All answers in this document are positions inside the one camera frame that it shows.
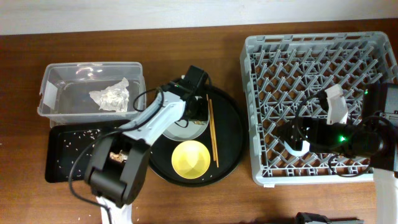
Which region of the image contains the light blue cup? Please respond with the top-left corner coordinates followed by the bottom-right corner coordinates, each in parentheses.
top-left (284, 139), bottom-right (312, 157)

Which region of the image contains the grey plate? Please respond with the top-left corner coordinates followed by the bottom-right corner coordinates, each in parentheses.
top-left (163, 120), bottom-right (208, 141)

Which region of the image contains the yellow bowl with scraps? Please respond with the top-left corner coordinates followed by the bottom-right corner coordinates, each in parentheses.
top-left (171, 140), bottom-right (211, 179)

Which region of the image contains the white napkin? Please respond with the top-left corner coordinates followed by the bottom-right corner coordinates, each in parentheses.
top-left (89, 78), bottom-right (129, 113)

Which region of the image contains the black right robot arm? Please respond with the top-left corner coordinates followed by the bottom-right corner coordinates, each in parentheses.
top-left (276, 83), bottom-right (397, 223)

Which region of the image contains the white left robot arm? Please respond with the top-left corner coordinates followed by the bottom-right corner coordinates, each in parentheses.
top-left (85, 65), bottom-right (210, 223)

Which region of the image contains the grey dishwasher rack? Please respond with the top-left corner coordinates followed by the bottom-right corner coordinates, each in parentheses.
top-left (240, 31), bottom-right (397, 187)

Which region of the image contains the round black serving tray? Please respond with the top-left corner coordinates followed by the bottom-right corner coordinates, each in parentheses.
top-left (149, 85), bottom-right (248, 187)

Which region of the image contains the black object bottom edge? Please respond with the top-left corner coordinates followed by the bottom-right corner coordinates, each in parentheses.
top-left (294, 212), bottom-right (364, 224)

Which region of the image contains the wooden chopstick right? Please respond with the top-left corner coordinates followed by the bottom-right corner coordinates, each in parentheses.
top-left (209, 99), bottom-right (220, 168)

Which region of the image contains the pile of food scraps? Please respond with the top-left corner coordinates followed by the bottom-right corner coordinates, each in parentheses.
top-left (109, 151), bottom-right (129, 164)

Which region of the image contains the clear plastic bin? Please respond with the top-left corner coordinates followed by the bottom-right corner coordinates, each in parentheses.
top-left (37, 62), bottom-right (146, 126)

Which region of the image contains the black rectangular tray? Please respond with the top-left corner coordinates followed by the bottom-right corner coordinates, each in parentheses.
top-left (45, 119), bottom-right (128, 183)

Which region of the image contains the white label on bin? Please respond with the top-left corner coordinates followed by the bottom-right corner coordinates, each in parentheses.
top-left (43, 81), bottom-right (58, 110)

